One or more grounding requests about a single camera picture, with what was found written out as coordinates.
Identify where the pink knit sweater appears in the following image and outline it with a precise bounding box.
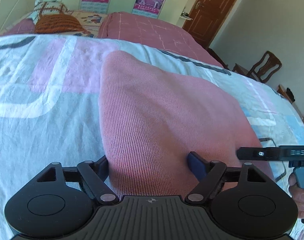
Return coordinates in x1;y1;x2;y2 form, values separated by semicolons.
98;51;261;197

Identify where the person's right hand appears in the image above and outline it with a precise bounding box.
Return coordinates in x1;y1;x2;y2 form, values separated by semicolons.
288;172;304;240

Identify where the white patterned bed sheet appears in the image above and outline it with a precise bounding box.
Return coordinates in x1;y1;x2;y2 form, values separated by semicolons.
0;35;304;239

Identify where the dark wooden chair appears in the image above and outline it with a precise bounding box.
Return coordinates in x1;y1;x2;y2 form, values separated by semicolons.
232;50;282;83

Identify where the folded maroon checked blanket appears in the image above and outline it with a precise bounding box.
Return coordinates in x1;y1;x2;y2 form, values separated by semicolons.
98;12;223;67

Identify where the orange knitted cushion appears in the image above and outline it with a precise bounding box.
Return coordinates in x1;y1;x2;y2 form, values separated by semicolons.
34;14;84;34

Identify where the brown wooden door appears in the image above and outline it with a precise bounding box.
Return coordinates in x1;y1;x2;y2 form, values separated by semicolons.
183;0;236;49

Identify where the patterned cream pillow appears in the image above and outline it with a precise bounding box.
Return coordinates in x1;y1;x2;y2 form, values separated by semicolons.
28;0;69;24

